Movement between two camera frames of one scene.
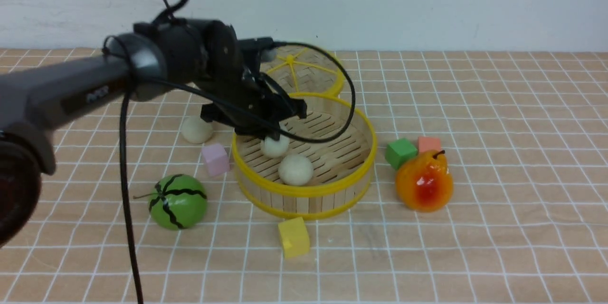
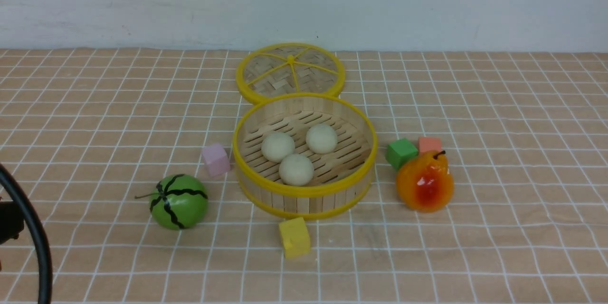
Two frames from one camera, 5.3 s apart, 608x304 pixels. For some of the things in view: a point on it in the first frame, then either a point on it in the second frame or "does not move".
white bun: (196, 130) to (321, 138)
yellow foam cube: (295, 236) does not move
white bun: (296, 169) does not move
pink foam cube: (217, 159) does not move
